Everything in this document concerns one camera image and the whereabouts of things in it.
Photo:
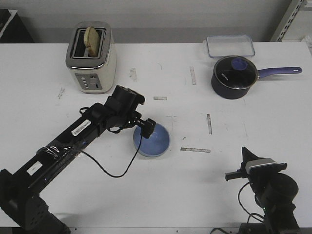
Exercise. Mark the cream and chrome toaster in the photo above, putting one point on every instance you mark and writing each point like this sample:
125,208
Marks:
92,75

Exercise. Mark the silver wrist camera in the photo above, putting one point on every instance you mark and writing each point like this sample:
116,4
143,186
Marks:
132,97
250,165

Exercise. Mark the glass pot lid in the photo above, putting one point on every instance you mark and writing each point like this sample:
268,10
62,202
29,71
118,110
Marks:
235,72

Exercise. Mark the toast slice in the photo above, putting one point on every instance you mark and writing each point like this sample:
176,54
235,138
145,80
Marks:
91,41

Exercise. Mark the white metal shelf upright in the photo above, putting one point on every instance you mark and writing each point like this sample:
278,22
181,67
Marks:
287,20

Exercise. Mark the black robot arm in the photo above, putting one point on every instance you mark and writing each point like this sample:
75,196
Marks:
19,192
273,191

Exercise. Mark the blue bowl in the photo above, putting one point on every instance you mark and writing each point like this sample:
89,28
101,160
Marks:
154,146

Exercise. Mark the clear plastic food container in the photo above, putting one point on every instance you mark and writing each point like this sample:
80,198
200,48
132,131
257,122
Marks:
229,45

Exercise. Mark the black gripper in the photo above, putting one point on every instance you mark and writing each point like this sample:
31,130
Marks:
123,115
260,178

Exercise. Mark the dark blue saucepan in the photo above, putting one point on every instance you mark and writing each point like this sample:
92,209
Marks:
229,93

